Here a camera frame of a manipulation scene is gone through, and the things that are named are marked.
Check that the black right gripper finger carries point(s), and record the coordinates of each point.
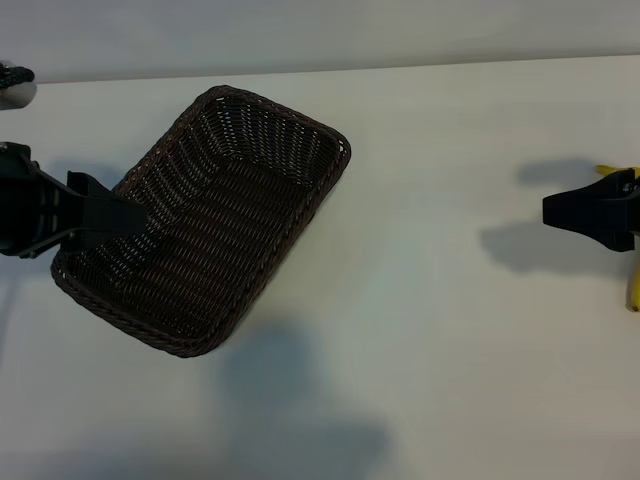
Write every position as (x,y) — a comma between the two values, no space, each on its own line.
(600,197)
(600,225)

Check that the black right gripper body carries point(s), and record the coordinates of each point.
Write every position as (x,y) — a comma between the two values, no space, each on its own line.
(637,200)

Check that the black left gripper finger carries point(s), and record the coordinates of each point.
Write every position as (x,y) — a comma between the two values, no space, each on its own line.
(110,220)
(86,186)

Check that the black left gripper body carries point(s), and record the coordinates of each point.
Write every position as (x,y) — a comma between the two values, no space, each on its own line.
(25,210)

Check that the yellow banana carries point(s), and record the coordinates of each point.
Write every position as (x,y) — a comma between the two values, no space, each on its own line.
(635,290)

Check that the dark brown woven basket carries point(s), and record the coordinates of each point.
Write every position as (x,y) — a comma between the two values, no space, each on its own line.
(225,225)

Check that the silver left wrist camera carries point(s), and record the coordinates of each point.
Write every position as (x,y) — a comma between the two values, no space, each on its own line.
(17,92)

